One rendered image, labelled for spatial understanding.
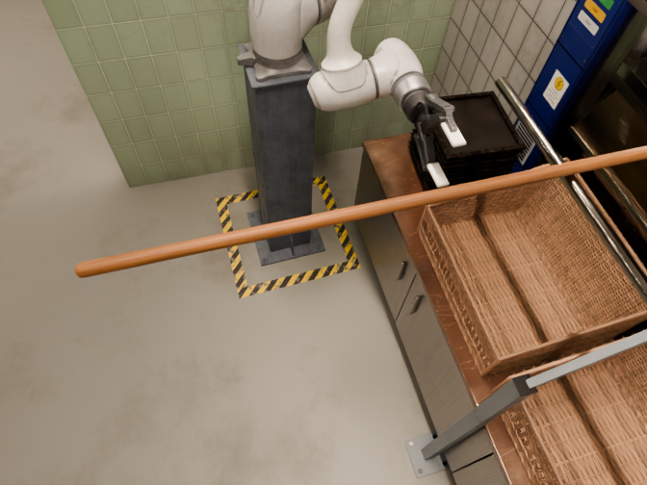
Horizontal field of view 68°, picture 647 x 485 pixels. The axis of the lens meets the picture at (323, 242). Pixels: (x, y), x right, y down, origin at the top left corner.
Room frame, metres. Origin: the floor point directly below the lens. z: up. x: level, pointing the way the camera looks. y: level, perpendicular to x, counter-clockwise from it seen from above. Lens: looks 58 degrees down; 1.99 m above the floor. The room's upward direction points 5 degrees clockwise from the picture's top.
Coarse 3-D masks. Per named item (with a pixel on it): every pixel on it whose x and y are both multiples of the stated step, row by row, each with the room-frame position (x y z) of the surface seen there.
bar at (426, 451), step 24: (504, 96) 1.03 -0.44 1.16; (528, 120) 0.92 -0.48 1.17; (552, 144) 0.84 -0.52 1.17; (576, 192) 0.71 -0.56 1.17; (600, 216) 0.64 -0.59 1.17; (624, 264) 0.53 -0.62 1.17; (576, 360) 0.37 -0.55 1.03; (600, 360) 0.36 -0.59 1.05; (528, 384) 0.33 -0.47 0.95; (480, 408) 0.33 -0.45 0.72; (504, 408) 0.31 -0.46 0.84; (432, 432) 0.41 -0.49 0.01; (456, 432) 0.32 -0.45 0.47; (432, 456) 0.31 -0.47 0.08
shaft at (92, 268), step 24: (552, 168) 0.74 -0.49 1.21; (576, 168) 0.75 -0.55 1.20; (432, 192) 0.64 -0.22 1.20; (456, 192) 0.65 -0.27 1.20; (480, 192) 0.67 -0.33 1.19; (312, 216) 0.56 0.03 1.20; (336, 216) 0.57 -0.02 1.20; (360, 216) 0.58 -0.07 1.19; (192, 240) 0.48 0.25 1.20; (216, 240) 0.49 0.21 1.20; (240, 240) 0.49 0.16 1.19; (96, 264) 0.41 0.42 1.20; (120, 264) 0.42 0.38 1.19; (144, 264) 0.43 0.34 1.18
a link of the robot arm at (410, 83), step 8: (416, 72) 0.99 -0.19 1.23; (400, 80) 0.97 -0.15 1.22; (408, 80) 0.96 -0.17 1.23; (416, 80) 0.96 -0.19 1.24; (424, 80) 0.97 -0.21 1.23; (392, 88) 0.97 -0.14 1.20; (400, 88) 0.95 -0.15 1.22; (408, 88) 0.94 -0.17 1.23; (416, 88) 0.94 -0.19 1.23; (424, 88) 0.94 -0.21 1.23; (400, 96) 0.93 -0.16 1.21; (408, 96) 0.93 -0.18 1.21; (400, 104) 0.93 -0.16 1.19
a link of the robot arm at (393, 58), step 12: (384, 48) 1.08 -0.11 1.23; (396, 48) 1.07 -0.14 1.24; (408, 48) 1.08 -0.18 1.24; (372, 60) 1.03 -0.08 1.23; (384, 60) 1.03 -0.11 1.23; (396, 60) 1.02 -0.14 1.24; (408, 60) 1.03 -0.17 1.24; (384, 72) 1.00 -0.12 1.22; (396, 72) 1.00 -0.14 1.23; (408, 72) 0.99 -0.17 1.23; (420, 72) 1.00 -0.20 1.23; (384, 84) 0.98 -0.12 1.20; (384, 96) 0.99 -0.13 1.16
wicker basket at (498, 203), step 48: (528, 192) 1.10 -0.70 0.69; (432, 240) 0.89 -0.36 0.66; (480, 240) 0.95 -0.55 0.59; (528, 240) 0.97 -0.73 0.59; (576, 240) 0.89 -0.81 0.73; (624, 240) 0.81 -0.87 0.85; (480, 288) 0.76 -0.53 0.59; (528, 288) 0.77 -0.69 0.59; (576, 288) 0.76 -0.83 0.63; (624, 288) 0.70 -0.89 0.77; (480, 336) 0.54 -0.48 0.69; (528, 336) 0.60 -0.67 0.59; (576, 336) 0.53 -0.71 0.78
